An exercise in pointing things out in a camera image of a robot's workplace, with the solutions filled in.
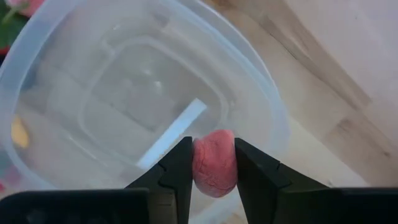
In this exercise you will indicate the dark green produce toy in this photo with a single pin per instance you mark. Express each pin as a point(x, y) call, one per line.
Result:
point(9, 31)

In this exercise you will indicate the clear plastic tupperware container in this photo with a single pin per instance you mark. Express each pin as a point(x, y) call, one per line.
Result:
point(124, 77)

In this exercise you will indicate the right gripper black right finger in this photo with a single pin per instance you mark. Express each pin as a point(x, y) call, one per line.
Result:
point(255, 174)

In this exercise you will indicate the yellow produce toy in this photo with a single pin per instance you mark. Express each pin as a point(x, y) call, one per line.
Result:
point(19, 133)

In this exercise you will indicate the red produce toy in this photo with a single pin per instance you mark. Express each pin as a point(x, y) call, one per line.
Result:
point(3, 50)

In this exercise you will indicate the salmon pink wrinkled produce toy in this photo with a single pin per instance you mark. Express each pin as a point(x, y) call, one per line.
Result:
point(214, 165)

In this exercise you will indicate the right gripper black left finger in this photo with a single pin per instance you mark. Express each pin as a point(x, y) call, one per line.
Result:
point(174, 174)

